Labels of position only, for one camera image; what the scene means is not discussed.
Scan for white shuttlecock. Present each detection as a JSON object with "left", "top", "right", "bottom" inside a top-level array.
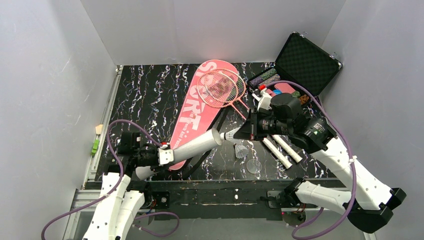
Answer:
[
  {"left": 220, "top": 127, "right": 243, "bottom": 145},
  {"left": 234, "top": 144, "right": 249, "bottom": 159}
]

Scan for clear round tube lid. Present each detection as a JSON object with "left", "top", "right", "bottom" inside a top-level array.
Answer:
[{"left": 246, "top": 159, "right": 262, "bottom": 174}]

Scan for pink badminton racket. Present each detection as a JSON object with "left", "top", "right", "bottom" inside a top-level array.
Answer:
[
  {"left": 196, "top": 68, "right": 249, "bottom": 120},
  {"left": 204, "top": 68, "right": 304, "bottom": 164}
]

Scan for white shuttlecock tube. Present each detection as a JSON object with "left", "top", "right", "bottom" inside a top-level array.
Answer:
[{"left": 135, "top": 128, "right": 223, "bottom": 180}]

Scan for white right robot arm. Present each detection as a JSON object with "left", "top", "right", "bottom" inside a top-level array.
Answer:
[{"left": 234, "top": 93, "right": 407, "bottom": 234}]

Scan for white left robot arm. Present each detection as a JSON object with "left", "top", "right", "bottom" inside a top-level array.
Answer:
[{"left": 82, "top": 132, "right": 174, "bottom": 240}]

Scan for pink card deck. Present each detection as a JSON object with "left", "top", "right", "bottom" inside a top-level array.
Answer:
[{"left": 274, "top": 83, "right": 296, "bottom": 94}]

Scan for poker chip rows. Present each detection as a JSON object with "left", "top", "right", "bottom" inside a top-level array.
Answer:
[{"left": 247, "top": 68, "right": 279, "bottom": 88}]

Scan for beige wooden block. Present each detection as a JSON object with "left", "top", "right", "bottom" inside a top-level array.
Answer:
[{"left": 95, "top": 124, "right": 104, "bottom": 135}]

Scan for black foam-lined case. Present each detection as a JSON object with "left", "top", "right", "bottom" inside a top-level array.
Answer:
[{"left": 246, "top": 31, "right": 343, "bottom": 97}]

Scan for pink racket bag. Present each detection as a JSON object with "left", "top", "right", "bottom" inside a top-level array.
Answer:
[{"left": 169, "top": 59, "right": 236, "bottom": 171}]

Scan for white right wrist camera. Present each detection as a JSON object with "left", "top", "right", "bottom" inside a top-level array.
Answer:
[{"left": 252, "top": 85, "right": 272, "bottom": 114}]

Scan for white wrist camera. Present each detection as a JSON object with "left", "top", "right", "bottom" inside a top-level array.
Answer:
[
  {"left": 157, "top": 142, "right": 174, "bottom": 167},
  {"left": 252, "top": 85, "right": 272, "bottom": 114}
]

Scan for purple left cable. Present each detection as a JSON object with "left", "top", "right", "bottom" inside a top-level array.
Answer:
[{"left": 40, "top": 119, "right": 180, "bottom": 240}]

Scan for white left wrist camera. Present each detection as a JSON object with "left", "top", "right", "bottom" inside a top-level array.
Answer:
[{"left": 157, "top": 142, "right": 174, "bottom": 167}]

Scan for green clip on rail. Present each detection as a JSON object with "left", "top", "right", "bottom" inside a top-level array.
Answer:
[{"left": 91, "top": 139, "right": 100, "bottom": 156}]

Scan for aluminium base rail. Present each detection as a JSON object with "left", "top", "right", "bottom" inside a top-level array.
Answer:
[{"left": 62, "top": 187, "right": 377, "bottom": 240}]

